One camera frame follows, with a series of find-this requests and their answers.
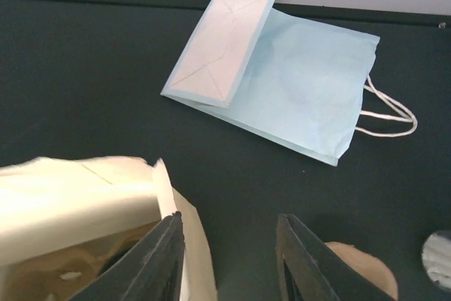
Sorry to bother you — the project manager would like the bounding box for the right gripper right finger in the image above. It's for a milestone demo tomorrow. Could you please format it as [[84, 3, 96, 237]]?
[[276, 214, 393, 300]]

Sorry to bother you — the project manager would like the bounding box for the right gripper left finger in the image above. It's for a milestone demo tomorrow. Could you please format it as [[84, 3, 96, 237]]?
[[71, 211, 185, 301]]

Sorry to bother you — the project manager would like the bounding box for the brown paper bag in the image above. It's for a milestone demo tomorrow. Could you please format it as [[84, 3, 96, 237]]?
[[1, 156, 218, 300]]

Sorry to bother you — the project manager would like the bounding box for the blue paper bag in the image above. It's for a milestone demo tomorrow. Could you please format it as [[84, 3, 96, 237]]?
[[161, 0, 418, 166]]

